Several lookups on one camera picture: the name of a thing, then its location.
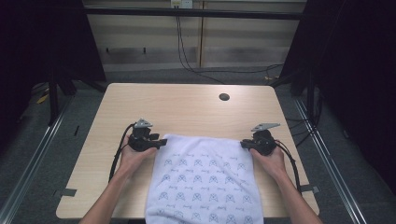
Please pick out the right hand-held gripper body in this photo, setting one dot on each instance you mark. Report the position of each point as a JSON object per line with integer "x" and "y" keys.
{"x": 264, "y": 141}

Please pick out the grey tape strip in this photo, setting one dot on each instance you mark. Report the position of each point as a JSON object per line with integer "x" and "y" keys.
{"x": 309, "y": 188}
{"x": 67, "y": 192}

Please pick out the dark curtain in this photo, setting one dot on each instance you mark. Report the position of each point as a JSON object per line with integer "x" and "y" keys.
{"x": 40, "y": 40}
{"x": 358, "y": 77}

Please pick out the black metal stand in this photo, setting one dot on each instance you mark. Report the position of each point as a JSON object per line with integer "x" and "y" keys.
{"x": 311, "y": 99}
{"x": 53, "y": 102}

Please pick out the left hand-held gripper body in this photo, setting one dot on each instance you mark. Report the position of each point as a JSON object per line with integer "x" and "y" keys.
{"x": 141, "y": 141}

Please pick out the person's left hand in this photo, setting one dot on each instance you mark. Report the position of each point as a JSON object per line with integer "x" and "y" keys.
{"x": 134, "y": 161}

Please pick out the metal floor rail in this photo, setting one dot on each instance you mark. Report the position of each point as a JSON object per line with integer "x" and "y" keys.
{"x": 34, "y": 158}
{"x": 330, "y": 161}

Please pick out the round dark table grommet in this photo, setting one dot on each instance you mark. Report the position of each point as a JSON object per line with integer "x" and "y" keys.
{"x": 224, "y": 96}

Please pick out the small black floor tape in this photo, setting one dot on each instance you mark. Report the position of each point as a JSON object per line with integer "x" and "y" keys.
{"x": 76, "y": 130}

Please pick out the white wall socket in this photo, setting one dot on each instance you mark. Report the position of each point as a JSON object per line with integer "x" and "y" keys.
{"x": 182, "y": 3}

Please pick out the black horizontal frame bar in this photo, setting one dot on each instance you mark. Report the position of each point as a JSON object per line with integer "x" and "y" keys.
{"x": 193, "y": 13}

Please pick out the yellow object on floor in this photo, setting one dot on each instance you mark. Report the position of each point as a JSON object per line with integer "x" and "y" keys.
{"x": 42, "y": 99}

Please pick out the person's right hand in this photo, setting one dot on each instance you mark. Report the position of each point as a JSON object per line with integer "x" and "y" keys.
{"x": 272, "y": 165}

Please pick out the white patterned towel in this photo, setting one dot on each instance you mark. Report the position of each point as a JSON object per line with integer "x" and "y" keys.
{"x": 202, "y": 180}

